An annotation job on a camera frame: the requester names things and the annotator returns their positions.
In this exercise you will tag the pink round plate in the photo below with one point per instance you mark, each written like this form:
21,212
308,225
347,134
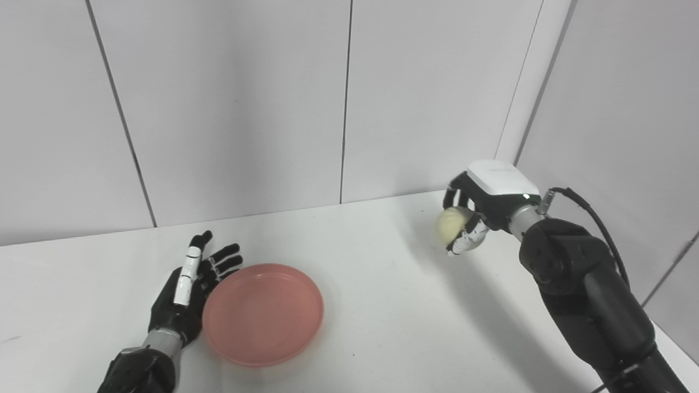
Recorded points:
263,314

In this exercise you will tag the cream steamed bun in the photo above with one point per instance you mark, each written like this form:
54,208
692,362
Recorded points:
452,225

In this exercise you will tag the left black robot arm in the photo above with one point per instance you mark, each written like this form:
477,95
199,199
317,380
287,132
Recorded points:
144,365

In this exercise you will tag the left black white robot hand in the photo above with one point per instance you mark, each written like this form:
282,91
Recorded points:
185,297

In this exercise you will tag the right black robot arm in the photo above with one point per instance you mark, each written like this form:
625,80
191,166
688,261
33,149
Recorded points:
590,295

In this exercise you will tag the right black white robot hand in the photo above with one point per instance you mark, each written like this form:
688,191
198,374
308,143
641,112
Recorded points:
491,199

